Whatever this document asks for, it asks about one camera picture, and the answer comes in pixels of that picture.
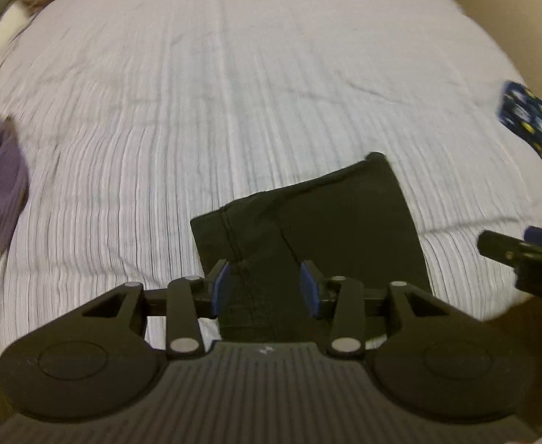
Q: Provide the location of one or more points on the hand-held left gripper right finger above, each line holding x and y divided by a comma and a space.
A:
309, 289

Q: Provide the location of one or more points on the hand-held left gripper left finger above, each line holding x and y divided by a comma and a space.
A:
219, 286

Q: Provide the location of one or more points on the black pants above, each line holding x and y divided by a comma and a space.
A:
335, 222

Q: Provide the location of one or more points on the navy printed garment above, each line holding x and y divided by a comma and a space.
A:
536, 125

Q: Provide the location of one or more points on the bed with striped bedspread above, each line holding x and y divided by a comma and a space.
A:
229, 78

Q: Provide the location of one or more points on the purple knit sweater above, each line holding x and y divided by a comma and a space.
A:
3, 185

